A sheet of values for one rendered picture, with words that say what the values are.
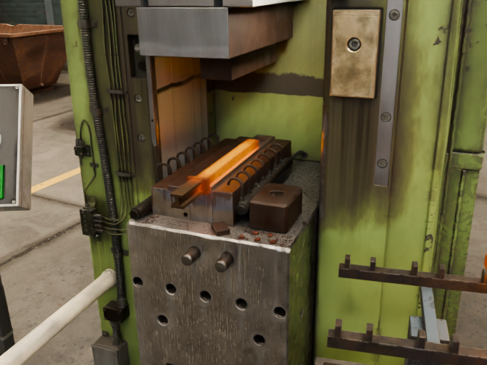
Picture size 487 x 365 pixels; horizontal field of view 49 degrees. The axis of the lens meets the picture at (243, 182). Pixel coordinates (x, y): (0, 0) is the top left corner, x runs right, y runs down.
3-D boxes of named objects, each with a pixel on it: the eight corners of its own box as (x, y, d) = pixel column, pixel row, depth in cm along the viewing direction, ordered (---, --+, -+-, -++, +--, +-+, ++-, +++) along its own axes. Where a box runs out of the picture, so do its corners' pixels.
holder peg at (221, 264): (226, 274, 108) (225, 262, 107) (214, 271, 109) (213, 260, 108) (234, 265, 112) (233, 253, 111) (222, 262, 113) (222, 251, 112)
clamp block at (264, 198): (286, 235, 111) (287, 206, 109) (248, 229, 114) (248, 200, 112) (302, 213, 122) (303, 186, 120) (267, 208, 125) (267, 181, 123)
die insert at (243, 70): (232, 80, 115) (231, 52, 113) (200, 79, 118) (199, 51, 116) (276, 61, 141) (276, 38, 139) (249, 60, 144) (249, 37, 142)
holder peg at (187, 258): (192, 267, 111) (191, 256, 110) (180, 265, 112) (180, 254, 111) (201, 258, 115) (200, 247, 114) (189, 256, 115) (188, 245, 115)
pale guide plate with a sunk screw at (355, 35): (373, 98, 107) (379, 9, 101) (329, 96, 111) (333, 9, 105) (375, 97, 109) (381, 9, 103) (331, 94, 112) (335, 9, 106)
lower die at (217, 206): (232, 226, 116) (232, 190, 113) (152, 213, 123) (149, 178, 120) (290, 166, 152) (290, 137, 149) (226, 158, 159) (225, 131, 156)
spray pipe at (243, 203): (246, 217, 114) (246, 204, 113) (234, 215, 115) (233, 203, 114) (293, 167, 144) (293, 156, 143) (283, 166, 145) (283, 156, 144)
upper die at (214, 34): (229, 59, 103) (227, 7, 100) (139, 55, 110) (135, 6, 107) (293, 37, 140) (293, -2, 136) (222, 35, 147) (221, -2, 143)
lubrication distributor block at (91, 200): (101, 248, 147) (95, 202, 142) (82, 244, 149) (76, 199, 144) (108, 242, 150) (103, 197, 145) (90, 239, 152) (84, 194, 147)
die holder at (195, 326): (286, 425, 121) (289, 249, 105) (141, 383, 135) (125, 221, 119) (340, 297, 170) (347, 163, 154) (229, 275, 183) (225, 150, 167)
